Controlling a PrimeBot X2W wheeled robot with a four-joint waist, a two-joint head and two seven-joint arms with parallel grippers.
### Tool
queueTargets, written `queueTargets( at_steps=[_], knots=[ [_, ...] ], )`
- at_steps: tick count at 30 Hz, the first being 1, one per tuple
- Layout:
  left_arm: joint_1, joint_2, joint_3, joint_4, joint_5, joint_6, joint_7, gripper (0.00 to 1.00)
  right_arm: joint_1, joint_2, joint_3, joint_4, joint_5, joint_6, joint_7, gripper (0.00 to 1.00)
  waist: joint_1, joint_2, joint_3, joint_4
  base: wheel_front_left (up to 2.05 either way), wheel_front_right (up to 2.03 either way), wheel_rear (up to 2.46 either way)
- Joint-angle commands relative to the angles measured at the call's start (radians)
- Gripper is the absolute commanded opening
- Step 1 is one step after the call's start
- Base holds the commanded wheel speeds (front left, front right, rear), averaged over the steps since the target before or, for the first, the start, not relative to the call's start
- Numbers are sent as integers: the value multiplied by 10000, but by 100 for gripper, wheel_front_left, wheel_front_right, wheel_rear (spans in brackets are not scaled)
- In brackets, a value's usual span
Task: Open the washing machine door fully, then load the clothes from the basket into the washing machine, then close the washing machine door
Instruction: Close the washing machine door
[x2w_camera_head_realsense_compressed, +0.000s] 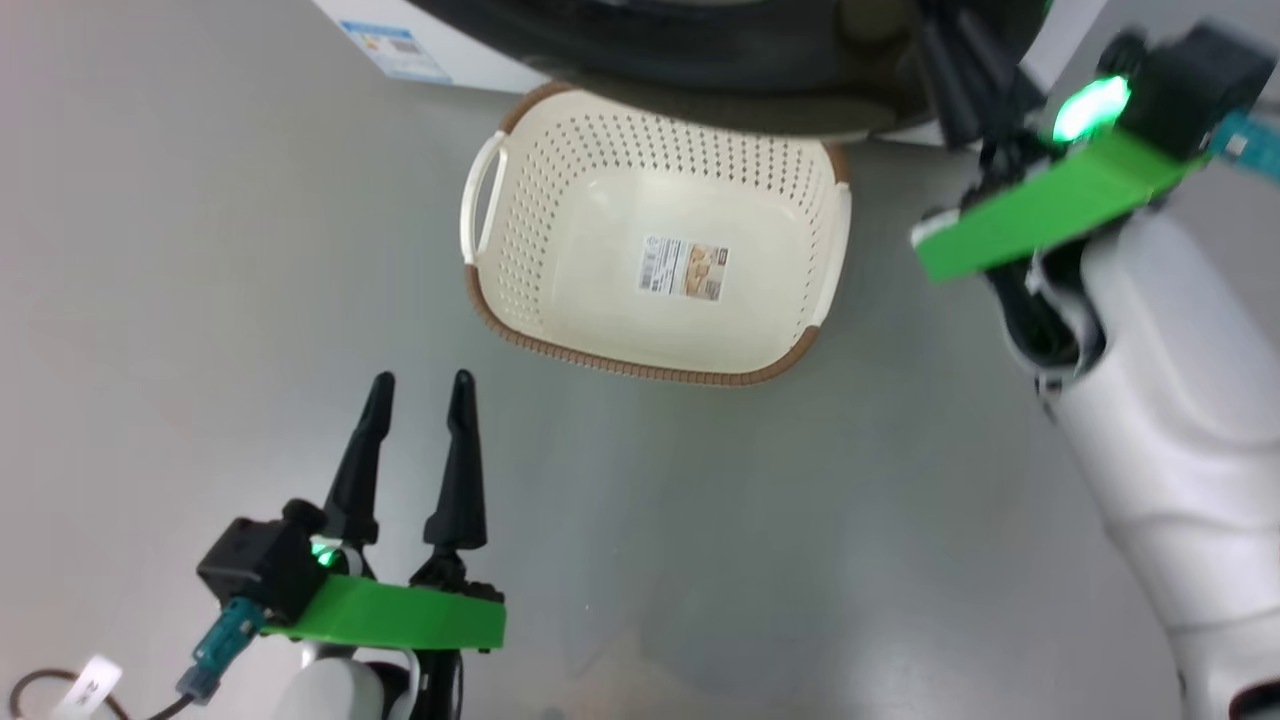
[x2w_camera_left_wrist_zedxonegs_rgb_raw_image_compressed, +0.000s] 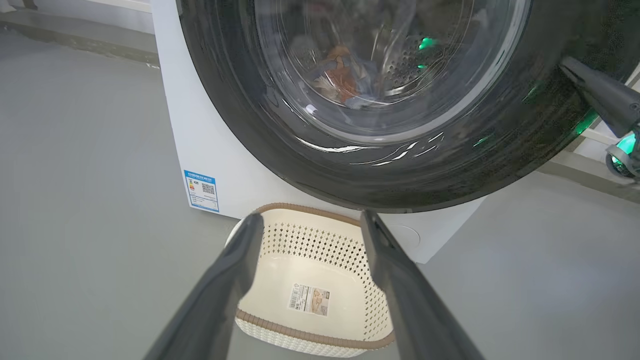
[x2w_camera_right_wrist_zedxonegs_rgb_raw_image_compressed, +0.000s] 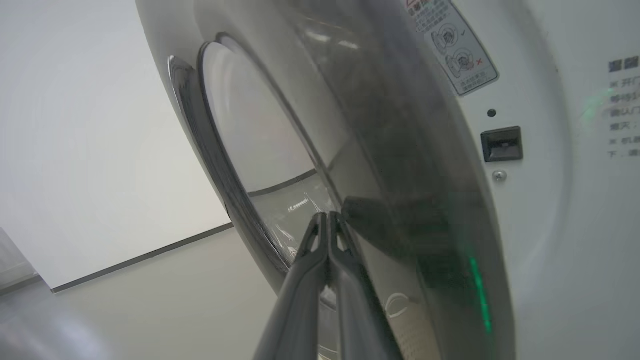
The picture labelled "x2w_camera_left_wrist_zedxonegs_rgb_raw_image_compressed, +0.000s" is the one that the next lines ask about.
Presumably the white perforated laundry basket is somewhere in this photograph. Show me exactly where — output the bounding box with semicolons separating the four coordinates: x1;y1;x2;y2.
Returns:
225;202;396;358

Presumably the white front-load washing machine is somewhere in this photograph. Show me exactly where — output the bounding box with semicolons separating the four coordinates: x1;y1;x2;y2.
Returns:
150;0;488;264

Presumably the round white filter cover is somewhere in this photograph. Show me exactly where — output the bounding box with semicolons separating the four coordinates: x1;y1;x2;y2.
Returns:
385;225;422;251

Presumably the blue energy label sticker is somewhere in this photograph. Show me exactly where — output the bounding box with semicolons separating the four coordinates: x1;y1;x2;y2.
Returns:
183;170;220;213

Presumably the black round glass washer door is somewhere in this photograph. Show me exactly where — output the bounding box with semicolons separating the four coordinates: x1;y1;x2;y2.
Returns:
176;0;640;213

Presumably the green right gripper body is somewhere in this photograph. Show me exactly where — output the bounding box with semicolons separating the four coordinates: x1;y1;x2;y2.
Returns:
606;131;640;179

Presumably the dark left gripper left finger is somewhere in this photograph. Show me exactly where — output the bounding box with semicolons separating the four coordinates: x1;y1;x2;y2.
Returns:
142;212;265;360

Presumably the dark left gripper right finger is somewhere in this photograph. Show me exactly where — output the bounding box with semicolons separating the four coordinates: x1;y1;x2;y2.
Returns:
360;210;486;360

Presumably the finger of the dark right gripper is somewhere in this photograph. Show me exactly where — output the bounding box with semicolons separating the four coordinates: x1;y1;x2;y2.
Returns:
559;56;640;139

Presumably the white basket label sticker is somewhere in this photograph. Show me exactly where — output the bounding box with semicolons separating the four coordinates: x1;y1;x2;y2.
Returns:
287;282;331;317

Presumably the blue cartoon print garment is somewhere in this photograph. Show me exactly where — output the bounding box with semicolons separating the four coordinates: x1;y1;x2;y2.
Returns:
312;45;386;111

